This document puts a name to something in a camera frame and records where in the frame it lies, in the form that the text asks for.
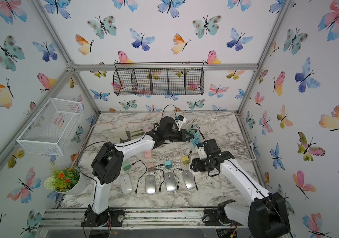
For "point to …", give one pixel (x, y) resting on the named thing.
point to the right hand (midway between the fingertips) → (197, 165)
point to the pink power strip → (147, 154)
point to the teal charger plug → (168, 164)
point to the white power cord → (215, 141)
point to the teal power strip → (196, 139)
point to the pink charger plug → (150, 167)
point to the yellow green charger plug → (186, 159)
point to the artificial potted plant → (69, 181)
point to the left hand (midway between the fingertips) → (195, 135)
